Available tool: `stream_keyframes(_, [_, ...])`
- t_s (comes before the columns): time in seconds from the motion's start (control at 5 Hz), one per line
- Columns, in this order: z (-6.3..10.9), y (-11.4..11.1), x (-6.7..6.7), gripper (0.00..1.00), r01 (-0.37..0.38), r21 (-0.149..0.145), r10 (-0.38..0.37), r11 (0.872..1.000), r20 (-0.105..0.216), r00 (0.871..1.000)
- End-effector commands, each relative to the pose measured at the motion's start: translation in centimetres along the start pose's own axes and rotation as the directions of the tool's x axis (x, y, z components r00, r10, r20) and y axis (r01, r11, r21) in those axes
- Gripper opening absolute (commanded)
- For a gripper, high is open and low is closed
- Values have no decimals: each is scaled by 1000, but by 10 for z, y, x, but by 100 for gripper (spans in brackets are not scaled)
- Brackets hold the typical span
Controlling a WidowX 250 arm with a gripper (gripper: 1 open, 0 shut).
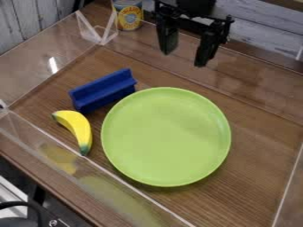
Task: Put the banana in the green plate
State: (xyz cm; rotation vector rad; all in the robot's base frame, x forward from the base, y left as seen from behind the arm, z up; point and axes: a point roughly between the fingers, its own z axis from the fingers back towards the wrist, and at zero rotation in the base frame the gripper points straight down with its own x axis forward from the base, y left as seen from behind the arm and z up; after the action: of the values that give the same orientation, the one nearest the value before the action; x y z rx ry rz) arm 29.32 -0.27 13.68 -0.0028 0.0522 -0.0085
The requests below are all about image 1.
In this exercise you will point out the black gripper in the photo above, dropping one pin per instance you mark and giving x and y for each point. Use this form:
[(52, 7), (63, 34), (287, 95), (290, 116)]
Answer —
[(195, 15)]

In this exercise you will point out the yellow toy banana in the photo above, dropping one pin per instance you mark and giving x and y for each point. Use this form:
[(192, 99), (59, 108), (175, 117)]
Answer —
[(75, 122)]

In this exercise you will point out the green round plate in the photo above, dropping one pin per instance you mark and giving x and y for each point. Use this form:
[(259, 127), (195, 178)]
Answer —
[(166, 137)]

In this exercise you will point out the yellow labelled tin can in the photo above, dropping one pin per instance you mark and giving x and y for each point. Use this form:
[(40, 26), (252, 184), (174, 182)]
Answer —
[(130, 14)]

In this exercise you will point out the blue foam block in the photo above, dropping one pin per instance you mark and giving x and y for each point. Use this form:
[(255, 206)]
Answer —
[(100, 92)]

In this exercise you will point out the clear acrylic corner bracket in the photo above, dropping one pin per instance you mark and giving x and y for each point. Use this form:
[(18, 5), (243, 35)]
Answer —
[(98, 34)]

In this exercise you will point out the clear acrylic tray wall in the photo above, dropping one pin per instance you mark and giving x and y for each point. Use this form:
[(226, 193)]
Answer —
[(106, 201)]

